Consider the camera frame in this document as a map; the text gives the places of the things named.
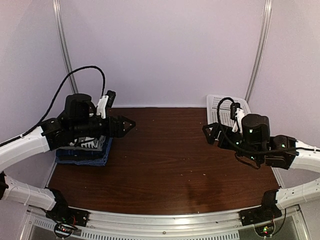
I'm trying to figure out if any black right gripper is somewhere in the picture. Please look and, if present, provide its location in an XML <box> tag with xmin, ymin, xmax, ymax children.
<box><xmin>202</xmin><ymin>122</ymin><xmax>261</xmax><ymax>163</ymax></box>

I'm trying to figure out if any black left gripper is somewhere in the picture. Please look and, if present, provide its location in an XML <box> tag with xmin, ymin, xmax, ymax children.
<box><xmin>71</xmin><ymin>115</ymin><xmax>136</xmax><ymax>139</ymax></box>

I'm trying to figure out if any black white plaid shirt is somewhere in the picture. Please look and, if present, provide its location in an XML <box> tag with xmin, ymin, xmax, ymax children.
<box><xmin>69</xmin><ymin>136</ymin><xmax>106</xmax><ymax>151</ymax></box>

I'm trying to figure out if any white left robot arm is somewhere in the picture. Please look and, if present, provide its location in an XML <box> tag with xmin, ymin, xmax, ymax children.
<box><xmin>0</xmin><ymin>91</ymin><xmax>136</xmax><ymax>226</ymax></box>

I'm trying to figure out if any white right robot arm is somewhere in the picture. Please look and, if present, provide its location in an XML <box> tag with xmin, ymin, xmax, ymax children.
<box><xmin>202</xmin><ymin>113</ymin><xmax>320</xmax><ymax>221</ymax></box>

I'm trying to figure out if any white plastic laundry basket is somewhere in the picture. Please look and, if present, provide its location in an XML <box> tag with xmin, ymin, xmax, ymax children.
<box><xmin>206</xmin><ymin>94</ymin><xmax>251</xmax><ymax>127</ymax></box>

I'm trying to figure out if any blue white checked folded shirt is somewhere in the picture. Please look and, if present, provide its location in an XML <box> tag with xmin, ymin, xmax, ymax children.
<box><xmin>55</xmin><ymin>147</ymin><xmax>111</xmax><ymax>167</ymax></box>

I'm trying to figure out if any right circuit board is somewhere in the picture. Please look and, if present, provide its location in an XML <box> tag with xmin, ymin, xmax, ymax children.
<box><xmin>254</xmin><ymin>223</ymin><xmax>275</xmax><ymax>238</ymax></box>

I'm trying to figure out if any circuit board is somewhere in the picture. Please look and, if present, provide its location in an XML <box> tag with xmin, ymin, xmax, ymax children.
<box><xmin>53</xmin><ymin>223</ymin><xmax>74</xmax><ymax>238</ymax></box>
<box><xmin>254</xmin><ymin>223</ymin><xmax>275</xmax><ymax>238</ymax></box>

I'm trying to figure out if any left circuit board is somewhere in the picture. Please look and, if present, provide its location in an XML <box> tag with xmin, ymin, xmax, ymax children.
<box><xmin>53</xmin><ymin>223</ymin><xmax>74</xmax><ymax>238</ymax></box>

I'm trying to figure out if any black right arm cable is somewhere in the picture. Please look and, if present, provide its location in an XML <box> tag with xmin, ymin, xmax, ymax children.
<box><xmin>216</xmin><ymin>96</ymin><xmax>320</xmax><ymax>170</ymax></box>

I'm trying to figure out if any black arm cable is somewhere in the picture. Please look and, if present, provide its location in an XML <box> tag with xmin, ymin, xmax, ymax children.
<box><xmin>216</xmin><ymin>96</ymin><xmax>320</xmax><ymax>170</ymax></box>
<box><xmin>0</xmin><ymin>66</ymin><xmax>106</xmax><ymax>146</ymax></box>

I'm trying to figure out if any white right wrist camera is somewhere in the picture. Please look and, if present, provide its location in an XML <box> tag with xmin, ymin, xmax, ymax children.
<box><xmin>230</xmin><ymin>102</ymin><xmax>245</xmax><ymax>134</ymax></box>

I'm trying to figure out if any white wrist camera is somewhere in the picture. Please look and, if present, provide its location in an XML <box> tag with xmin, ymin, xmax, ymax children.
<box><xmin>96</xmin><ymin>90</ymin><xmax>116</xmax><ymax>119</ymax></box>
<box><xmin>230</xmin><ymin>102</ymin><xmax>245</xmax><ymax>134</ymax></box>

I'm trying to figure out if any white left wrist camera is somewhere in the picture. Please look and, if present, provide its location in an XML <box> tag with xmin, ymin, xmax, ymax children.
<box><xmin>96</xmin><ymin>90</ymin><xmax>116</xmax><ymax>119</ymax></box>

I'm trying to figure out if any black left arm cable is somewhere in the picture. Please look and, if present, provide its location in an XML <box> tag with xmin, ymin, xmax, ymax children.
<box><xmin>0</xmin><ymin>66</ymin><xmax>106</xmax><ymax>146</ymax></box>

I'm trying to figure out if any aluminium front rail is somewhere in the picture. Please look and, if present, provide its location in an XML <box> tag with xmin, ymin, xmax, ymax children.
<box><xmin>24</xmin><ymin>199</ymin><xmax>305</xmax><ymax>240</ymax></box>

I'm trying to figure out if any left aluminium frame post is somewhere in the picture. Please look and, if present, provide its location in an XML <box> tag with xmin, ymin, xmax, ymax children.
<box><xmin>51</xmin><ymin>0</ymin><xmax>78</xmax><ymax>95</ymax></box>

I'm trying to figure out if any aluminium frame post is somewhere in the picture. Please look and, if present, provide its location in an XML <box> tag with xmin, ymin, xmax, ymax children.
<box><xmin>51</xmin><ymin>0</ymin><xmax>78</xmax><ymax>95</ymax></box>
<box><xmin>245</xmin><ymin>0</ymin><xmax>273</xmax><ymax>103</ymax></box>

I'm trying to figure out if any right aluminium frame post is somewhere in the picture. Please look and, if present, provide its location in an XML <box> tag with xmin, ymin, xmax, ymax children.
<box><xmin>245</xmin><ymin>0</ymin><xmax>273</xmax><ymax>103</ymax></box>

